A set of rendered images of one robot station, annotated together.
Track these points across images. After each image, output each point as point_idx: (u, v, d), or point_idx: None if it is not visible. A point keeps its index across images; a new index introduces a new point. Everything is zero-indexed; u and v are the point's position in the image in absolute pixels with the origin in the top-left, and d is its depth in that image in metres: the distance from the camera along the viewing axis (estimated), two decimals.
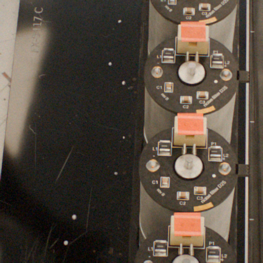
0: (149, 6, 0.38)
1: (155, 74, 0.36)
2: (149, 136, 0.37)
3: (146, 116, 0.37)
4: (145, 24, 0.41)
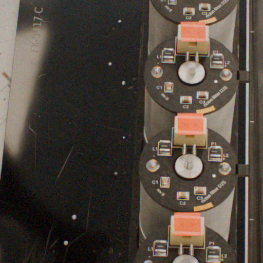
0: (149, 6, 0.38)
1: (155, 74, 0.36)
2: (149, 136, 0.37)
3: (146, 116, 0.37)
4: (145, 24, 0.41)
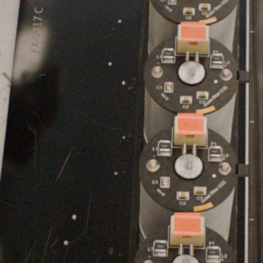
0: (149, 6, 0.38)
1: (155, 74, 0.36)
2: (149, 136, 0.37)
3: (146, 116, 0.37)
4: (145, 24, 0.41)
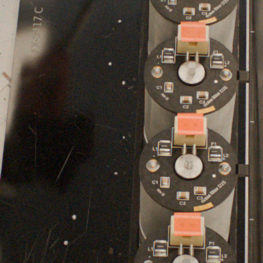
0: (149, 6, 0.38)
1: (155, 74, 0.36)
2: (149, 136, 0.37)
3: (146, 116, 0.37)
4: (145, 24, 0.41)
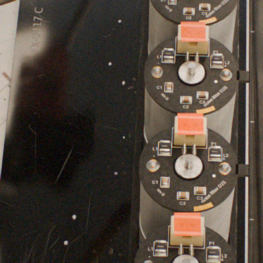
0: (149, 6, 0.38)
1: (155, 74, 0.36)
2: (149, 136, 0.37)
3: (146, 116, 0.37)
4: (145, 24, 0.41)
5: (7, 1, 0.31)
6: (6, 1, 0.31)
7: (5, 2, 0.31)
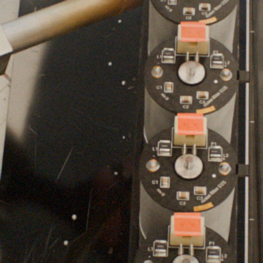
0: (149, 6, 0.38)
1: (155, 74, 0.36)
2: (149, 136, 0.37)
3: (146, 116, 0.37)
4: (145, 24, 0.41)
5: (18, 51, 0.33)
6: (17, 51, 0.33)
7: (16, 52, 0.33)
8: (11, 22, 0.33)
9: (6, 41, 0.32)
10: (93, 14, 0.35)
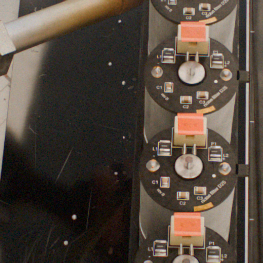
0: (149, 6, 0.38)
1: (155, 74, 0.36)
2: (149, 136, 0.37)
3: (146, 116, 0.37)
4: (145, 24, 0.41)
5: (20, 50, 0.33)
6: (20, 50, 0.33)
7: (19, 51, 0.33)
8: (13, 22, 0.33)
9: (9, 41, 0.32)
10: (94, 13, 0.35)
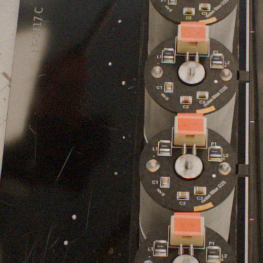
0: (149, 6, 0.38)
1: (155, 74, 0.36)
2: (149, 136, 0.37)
3: (146, 116, 0.37)
4: (145, 24, 0.41)
5: None
6: None
7: None
8: None
9: None
10: None
